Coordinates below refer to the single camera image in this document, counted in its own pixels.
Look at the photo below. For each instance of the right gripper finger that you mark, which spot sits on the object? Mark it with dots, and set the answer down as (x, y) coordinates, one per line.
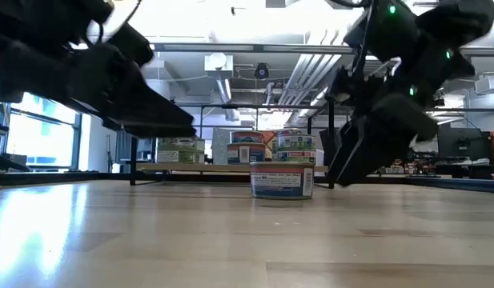
(370, 164)
(344, 154)

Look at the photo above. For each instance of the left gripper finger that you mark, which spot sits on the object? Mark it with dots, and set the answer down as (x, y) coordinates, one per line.
(154, 116)

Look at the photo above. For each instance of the wooden shelf black metal legs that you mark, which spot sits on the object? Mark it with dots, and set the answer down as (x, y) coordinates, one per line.
(214, 168)

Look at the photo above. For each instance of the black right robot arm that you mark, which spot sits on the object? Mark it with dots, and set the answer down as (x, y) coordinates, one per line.
(426, 36)

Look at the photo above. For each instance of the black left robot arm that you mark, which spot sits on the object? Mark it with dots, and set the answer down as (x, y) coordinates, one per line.
(14, 24)

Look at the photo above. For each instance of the dark background storage rack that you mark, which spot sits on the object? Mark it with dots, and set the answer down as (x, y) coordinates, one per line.
(144, 150)

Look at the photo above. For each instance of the black background monitor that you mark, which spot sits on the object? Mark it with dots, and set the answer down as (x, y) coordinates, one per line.
(463, 144)

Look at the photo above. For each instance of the large bright window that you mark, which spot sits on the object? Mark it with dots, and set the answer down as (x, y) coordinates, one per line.
(42, 140)

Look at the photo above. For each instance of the white ceiling unit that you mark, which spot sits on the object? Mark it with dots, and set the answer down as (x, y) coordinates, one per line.
(218, 62)

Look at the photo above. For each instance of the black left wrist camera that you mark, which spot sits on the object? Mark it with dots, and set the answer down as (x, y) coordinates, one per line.
(130, 44)

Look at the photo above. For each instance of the colourful wall art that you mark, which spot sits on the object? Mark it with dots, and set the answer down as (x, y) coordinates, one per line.
(269, 138)

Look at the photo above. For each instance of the black background frame rig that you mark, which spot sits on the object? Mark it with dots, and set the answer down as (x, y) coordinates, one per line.
(250, 107)

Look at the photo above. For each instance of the black aluminium table frame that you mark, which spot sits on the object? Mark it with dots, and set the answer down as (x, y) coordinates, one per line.
(70, 178)

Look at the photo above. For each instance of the black overhead camera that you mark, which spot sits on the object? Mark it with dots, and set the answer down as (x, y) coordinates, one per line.
(261, 71)

